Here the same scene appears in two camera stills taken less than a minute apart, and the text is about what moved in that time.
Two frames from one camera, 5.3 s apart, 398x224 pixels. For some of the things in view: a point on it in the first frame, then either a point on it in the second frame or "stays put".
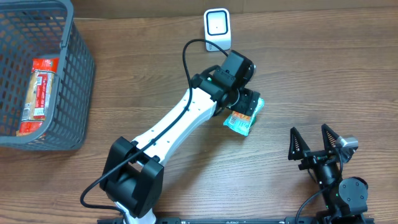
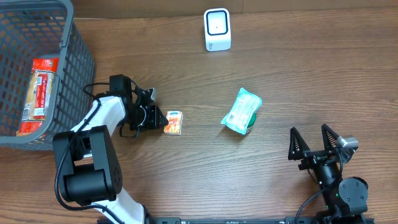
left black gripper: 249,101 -> 148,116
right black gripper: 315,158 stays put
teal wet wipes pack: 242,123 stays put
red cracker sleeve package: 37,104 stays put
